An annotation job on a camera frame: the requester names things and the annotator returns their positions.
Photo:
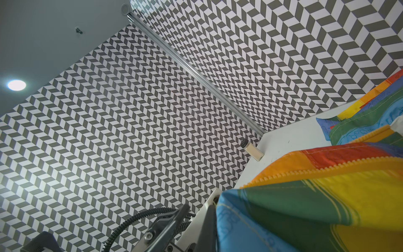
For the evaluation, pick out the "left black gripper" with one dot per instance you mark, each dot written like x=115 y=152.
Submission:
x=168 y=224

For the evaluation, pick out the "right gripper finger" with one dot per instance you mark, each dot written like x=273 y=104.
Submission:
x=207 y=241

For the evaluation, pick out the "rainbow coloured jacket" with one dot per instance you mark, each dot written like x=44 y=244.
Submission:
x=347 y=197

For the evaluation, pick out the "black-lid jar back left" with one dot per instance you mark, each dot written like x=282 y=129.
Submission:
x=253 y=151

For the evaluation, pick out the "round ceiling light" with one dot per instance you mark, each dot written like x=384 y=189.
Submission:
x=16 y=85

